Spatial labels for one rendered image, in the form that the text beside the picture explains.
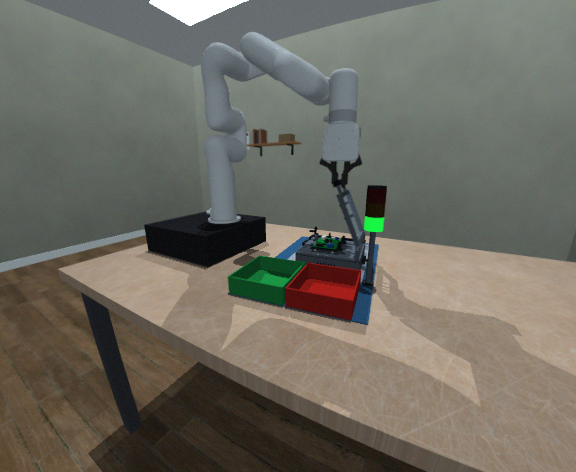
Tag green circuit board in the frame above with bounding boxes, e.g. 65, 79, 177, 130
312, 235, 342, 250

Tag red open-top bin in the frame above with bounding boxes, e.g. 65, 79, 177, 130
285, 263, 362, 320

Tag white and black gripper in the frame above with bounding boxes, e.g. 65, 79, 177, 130
320, 121, 362, 188

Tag green bin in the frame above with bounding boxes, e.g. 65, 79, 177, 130
228, 255, 306, 306

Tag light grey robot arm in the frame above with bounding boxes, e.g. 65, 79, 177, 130
201, 32, 358, 224

